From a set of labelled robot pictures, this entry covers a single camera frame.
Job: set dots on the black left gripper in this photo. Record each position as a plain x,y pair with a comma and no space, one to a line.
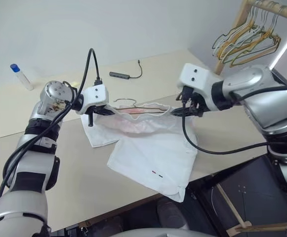
96,110

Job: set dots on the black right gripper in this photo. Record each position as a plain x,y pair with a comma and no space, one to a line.
193,105

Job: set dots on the white t-shirt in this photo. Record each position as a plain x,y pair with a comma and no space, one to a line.
153,158

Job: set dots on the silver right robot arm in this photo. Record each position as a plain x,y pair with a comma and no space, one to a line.
257,81

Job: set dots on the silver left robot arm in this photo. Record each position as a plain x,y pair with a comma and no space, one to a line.
29,172

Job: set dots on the grey USB hub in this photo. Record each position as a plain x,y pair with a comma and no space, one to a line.
119,75

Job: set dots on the clear tube with blue cap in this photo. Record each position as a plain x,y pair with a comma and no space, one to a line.
22,77

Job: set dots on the wooden clothes rack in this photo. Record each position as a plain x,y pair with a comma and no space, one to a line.
229,39

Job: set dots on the large dark rounded shape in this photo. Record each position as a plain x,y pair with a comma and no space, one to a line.
171,213

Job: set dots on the silver robot torso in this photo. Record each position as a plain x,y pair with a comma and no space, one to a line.
173,232

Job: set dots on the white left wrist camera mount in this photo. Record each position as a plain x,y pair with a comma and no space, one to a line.
96,96

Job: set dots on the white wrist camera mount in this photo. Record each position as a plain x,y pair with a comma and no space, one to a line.
96,96
197,76

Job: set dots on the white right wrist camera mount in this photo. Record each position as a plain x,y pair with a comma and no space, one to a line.
197,76

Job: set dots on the wooden slat frame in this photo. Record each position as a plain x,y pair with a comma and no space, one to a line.
234,209

